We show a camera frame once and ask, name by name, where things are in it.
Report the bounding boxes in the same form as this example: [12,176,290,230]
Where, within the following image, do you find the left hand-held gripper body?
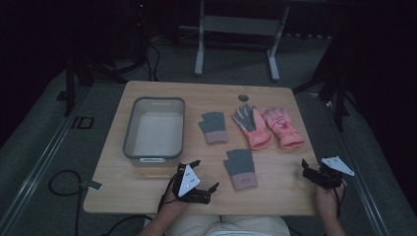
[171,161,211,206]

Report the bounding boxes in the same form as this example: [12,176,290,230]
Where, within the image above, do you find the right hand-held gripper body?
[311,155,356,191]

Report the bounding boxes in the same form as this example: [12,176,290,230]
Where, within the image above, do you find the pink glove with embroidered print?
[262,107,306,150]

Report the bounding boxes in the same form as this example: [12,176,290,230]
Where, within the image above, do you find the person's left hand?
[159,183,192,214]

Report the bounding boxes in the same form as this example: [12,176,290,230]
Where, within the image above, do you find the person's right hand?
[314,179,347,220]

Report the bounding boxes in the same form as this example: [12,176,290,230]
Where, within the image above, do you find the grey fingerless glove pink cuff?
[223,148,259,192]
[197,111,229,146]

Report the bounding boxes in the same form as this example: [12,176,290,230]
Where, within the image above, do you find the person's beige trousers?
[164,213,292,236]

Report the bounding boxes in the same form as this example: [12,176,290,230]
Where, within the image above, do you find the grey plastic storage bin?
[123,96,187,168]

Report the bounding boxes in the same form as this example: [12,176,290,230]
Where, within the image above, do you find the pink glove grey palm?
[231,102,274,151]

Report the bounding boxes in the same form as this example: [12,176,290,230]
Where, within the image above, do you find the black metal stand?
[56,38,161,118]
[292,29,363,133]

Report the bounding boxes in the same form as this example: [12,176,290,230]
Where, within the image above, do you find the small grey plug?
[80,179,104,192]

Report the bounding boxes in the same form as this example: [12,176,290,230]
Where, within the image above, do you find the metal floor rail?
[319,92,391,236]
[0,86,92,230]

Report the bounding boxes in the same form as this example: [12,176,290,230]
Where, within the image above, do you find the left hand-held gripper black cable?
[156,172,185,214]

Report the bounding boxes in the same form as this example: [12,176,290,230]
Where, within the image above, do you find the hand-held gripper black cable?
[156,172,185,214]
[331,186,346,220]

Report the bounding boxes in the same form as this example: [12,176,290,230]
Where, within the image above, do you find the right hand-held gripper black cable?
[331,186,346,220]

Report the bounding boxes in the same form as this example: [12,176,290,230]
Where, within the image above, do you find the black floor cable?
[100,213,155,236]
[47,169,84,236]

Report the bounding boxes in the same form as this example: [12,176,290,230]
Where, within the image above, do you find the grey metal desk frame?
[178,0,292,83]

